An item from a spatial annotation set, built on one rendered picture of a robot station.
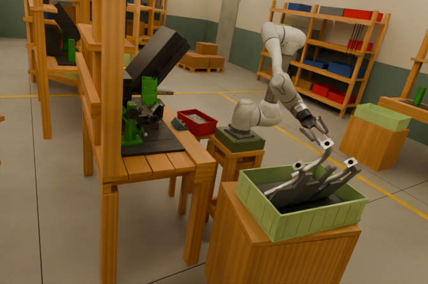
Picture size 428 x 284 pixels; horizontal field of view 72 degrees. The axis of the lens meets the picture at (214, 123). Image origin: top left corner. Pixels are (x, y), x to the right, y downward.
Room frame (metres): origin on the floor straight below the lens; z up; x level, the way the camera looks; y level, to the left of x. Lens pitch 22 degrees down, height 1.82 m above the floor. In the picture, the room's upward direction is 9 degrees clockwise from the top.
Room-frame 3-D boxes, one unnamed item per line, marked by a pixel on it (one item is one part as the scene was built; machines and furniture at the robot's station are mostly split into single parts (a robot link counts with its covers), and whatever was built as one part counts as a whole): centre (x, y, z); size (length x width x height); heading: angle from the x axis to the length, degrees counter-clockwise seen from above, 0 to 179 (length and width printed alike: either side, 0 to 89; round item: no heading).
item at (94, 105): (1.96, 0.94, 1.23); 1.30 x 0.05 x 0.09; 30
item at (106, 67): (2.00, 0.88, 1.36); 1.49 x 0.09 x 0.97; 30
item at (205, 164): (2.29, 0.38, 0.82); 1.50 x 0.14 x 0.15; 30
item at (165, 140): (2.15, 0.62, 0.89); 1.10 x 0.42 x 0.02; 30
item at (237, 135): (2.13, -0.20, 0.96); 0.22 x 0.18 x 0.06; 40
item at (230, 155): (2.12, -0.21, 0.83); 0.32 x 0.32 x 0.04; 31
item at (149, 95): (2.11, 0.53, 1.17); 0.13 x 0.12 x 0.20; 30
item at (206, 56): (8.78, 0.66, 0.37); 1.20 x 0.80 x 0.74; 132
